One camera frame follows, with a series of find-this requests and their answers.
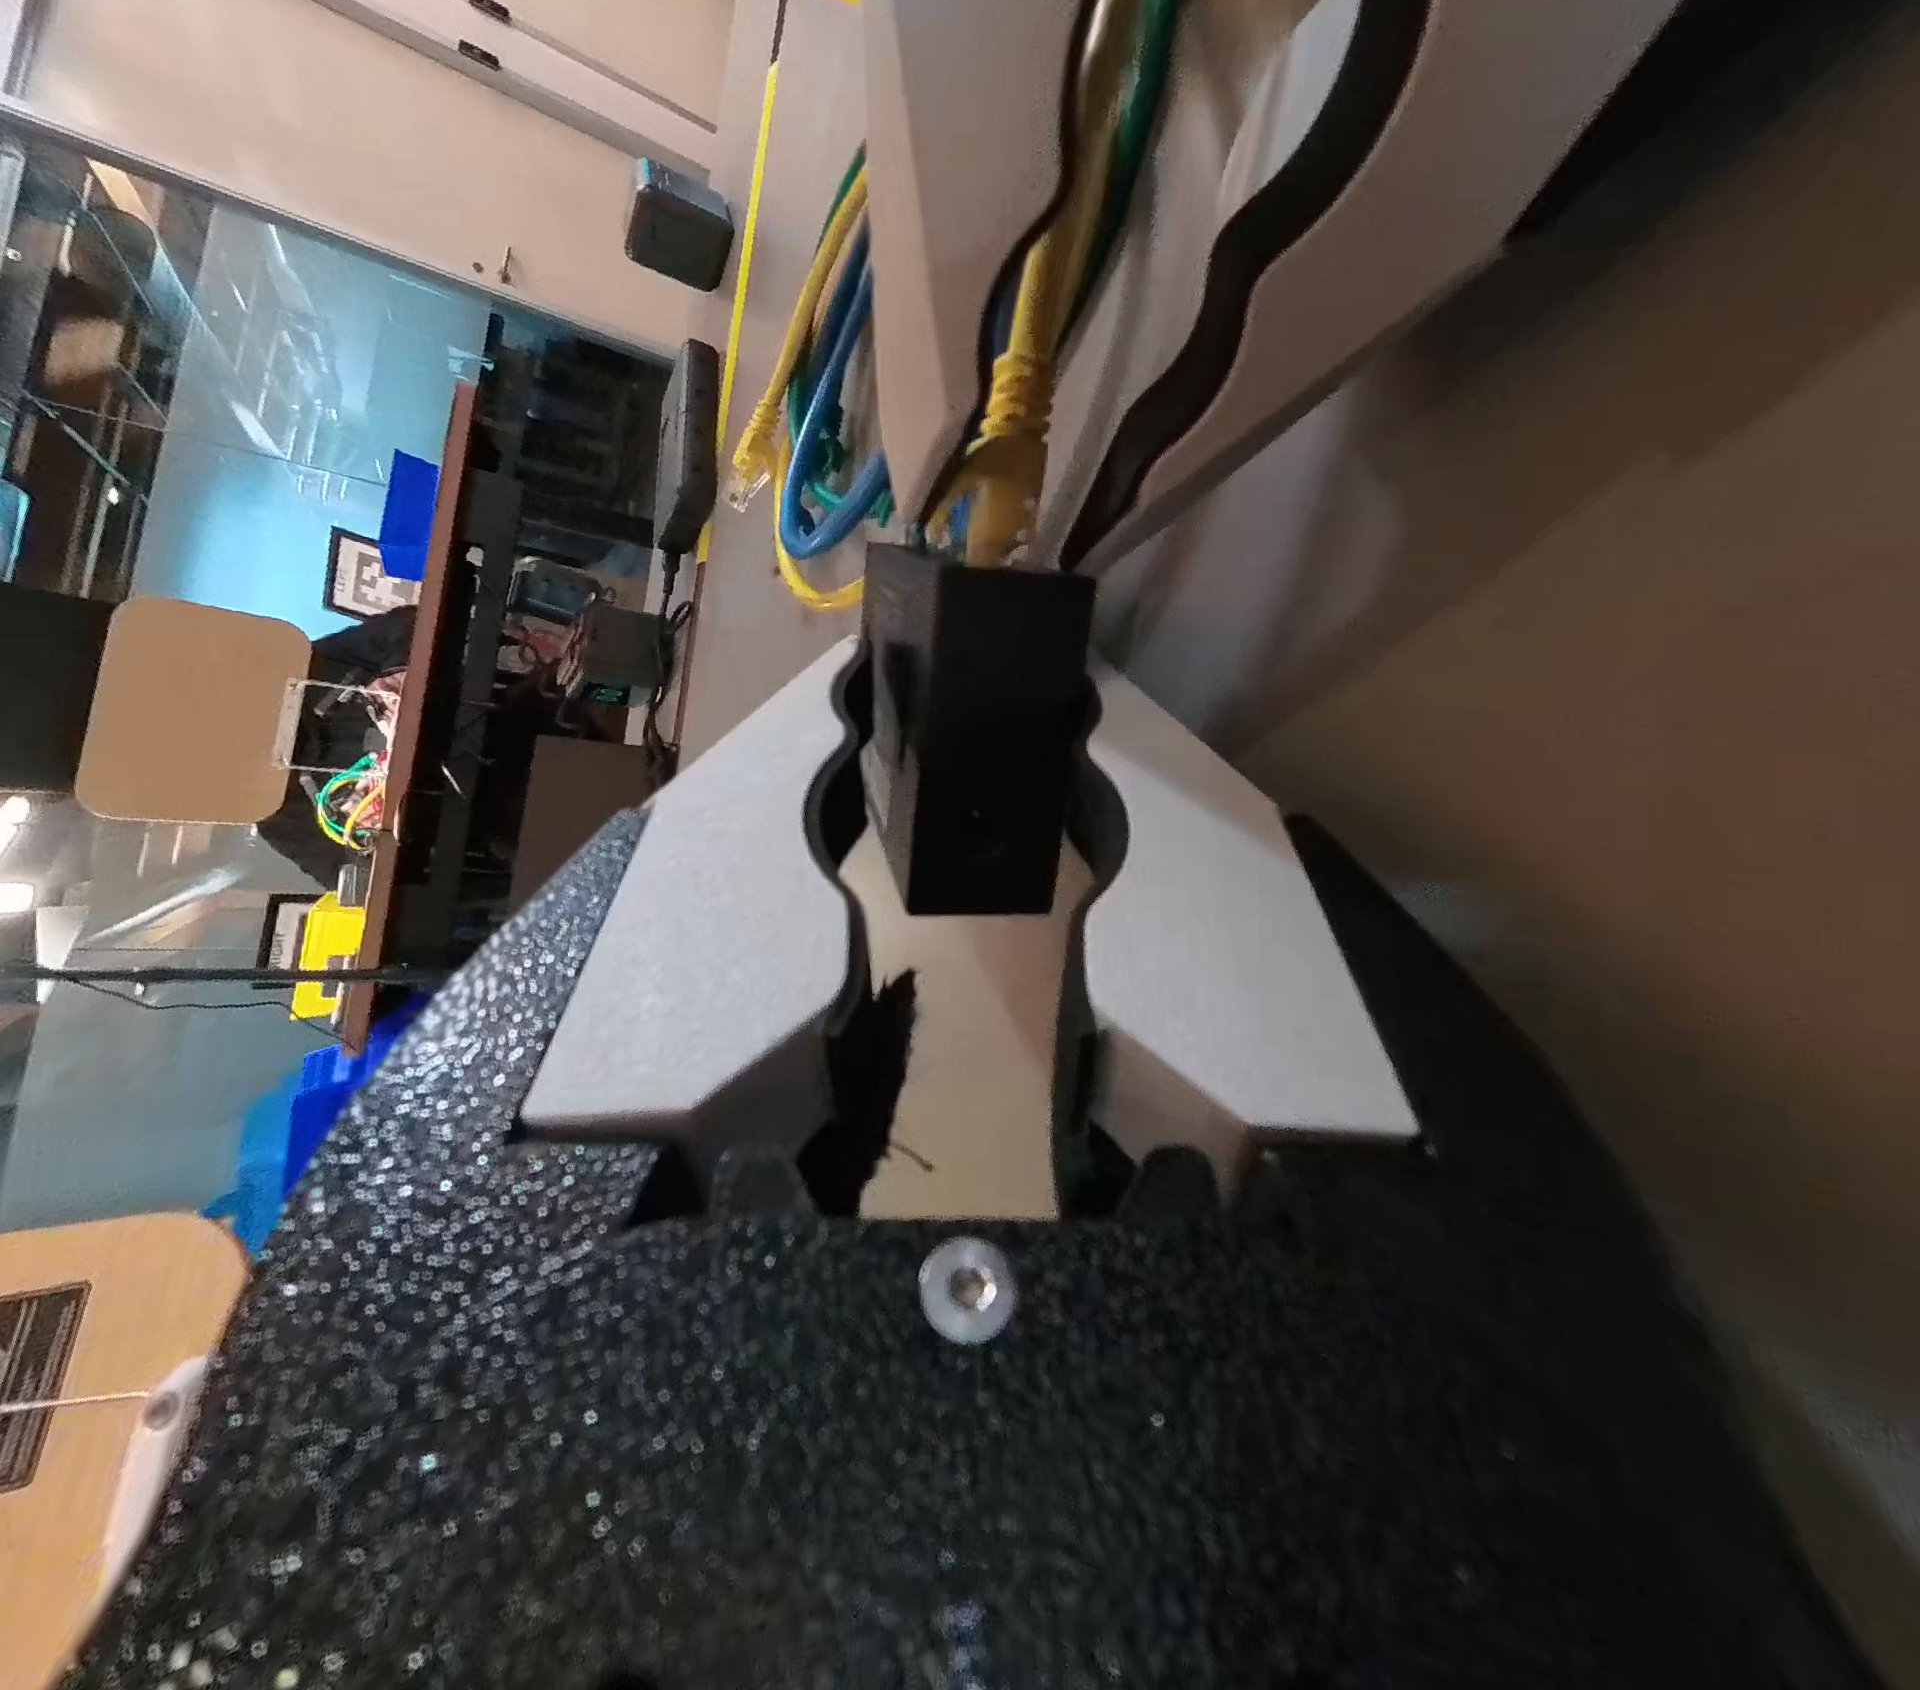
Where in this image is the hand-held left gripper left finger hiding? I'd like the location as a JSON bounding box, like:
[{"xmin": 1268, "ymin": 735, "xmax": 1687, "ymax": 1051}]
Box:
[{"xmin": 517, "ymin": 635, "xmax": 903, "ymax": 1143}]

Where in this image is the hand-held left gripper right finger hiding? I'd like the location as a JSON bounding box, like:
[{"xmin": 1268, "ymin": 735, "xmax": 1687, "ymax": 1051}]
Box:
[{"xmin": 1056, "ymin": 653, "xmax": 1425, "ymax": 1160}]

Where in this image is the green ethernet cable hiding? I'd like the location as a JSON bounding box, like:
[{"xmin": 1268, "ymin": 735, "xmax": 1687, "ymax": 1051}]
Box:
[{"xmin": 786, "ymin": 0, "xmax": 1188, "ymax": 521}]

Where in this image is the black ethernet switch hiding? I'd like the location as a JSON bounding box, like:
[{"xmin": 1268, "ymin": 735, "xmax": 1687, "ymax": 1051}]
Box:
[{"xmin": 859, "ymin": 542, "xmax": 1100, "ymax": 919}]

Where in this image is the yellow ethernet cable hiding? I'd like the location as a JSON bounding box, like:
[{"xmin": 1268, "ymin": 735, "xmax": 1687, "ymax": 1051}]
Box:
[{"xmin": 727, "ymin": 0, "xmax": 1188, "ymax": 612}]

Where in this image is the blue ethernet cable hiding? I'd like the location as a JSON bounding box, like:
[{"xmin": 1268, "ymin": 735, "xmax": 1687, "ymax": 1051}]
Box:
[{"xmin": 773, "ymin": 220, "xmax": 903, "ymax": 567}]

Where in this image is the yellow tape strip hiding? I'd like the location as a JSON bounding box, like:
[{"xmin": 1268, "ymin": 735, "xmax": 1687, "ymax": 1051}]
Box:
[{"xmin": 721, "ymin": 61, "xmax": 782, "ymax": 432}]

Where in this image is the black battery charger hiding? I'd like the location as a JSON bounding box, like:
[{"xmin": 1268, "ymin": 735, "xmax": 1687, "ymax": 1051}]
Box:
[{"xmin": 510, "ymin": 564, "xmax": 671, "ymax": 709}]

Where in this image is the black battery pack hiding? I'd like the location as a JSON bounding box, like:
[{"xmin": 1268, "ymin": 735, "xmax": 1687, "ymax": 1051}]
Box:
[{"xmin": 625, "ymin": 156, "xmax": 738, "ymax": 292}]

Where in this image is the small yellow bin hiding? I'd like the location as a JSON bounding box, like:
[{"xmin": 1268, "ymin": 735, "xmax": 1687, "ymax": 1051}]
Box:
[{"xmin": 292, "ymin": 901, "xmax": 370, "ymax": 1017}]

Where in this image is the brown wooden desk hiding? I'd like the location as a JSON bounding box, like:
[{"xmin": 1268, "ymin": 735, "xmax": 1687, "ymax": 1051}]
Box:
[{"xmin": 336, "ymin": 383, "xmax": 487, "ymax": 1053}]

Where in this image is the blue plastic bins stack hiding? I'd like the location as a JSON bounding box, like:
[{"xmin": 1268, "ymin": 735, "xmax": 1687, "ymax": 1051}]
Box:
[{"xmin": 202, "ymin": 999, "xmax": 430, "ymax": 1257}]

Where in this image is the black light stand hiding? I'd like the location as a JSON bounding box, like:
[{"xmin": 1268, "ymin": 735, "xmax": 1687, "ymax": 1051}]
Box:
[{"xmin": 0, "ymin": 958, "xmax": 453, "ymax": 990}]

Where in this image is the black power adapter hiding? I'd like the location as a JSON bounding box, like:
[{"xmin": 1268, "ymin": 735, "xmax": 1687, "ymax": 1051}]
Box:
[{"xmin": 657, "ymin": 340, "xmax": 727, "ymax": 559}]

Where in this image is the small blue bin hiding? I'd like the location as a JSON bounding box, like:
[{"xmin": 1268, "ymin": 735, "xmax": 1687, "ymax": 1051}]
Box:
[{"xmin": 375, "ymin": 448, "xmax": 444, "ymax": 574}]

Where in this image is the small wooden screen board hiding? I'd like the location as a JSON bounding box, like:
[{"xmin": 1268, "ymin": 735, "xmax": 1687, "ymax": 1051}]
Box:
[{"xmin": 74, "ymin": 598, "xmax": 315, "ymax": 825}]

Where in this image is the black fabric panel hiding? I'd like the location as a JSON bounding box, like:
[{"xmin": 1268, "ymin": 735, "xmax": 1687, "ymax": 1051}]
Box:
[{"xmin": 0, "ymin": 585, "xmax": 114, "ymax": 792}]

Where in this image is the large wooden screen board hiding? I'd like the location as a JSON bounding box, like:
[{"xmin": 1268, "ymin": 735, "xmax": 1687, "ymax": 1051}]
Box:
[{"xmin": 0, "ymin": 1212, "xmax": 250, "ymax": 1690}]

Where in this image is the coloured cable bundle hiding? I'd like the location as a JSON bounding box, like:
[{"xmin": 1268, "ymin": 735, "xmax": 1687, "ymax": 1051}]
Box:
[{"xmin": 307, "ymin": 751, "xmax": 400, "ymax": 851}]

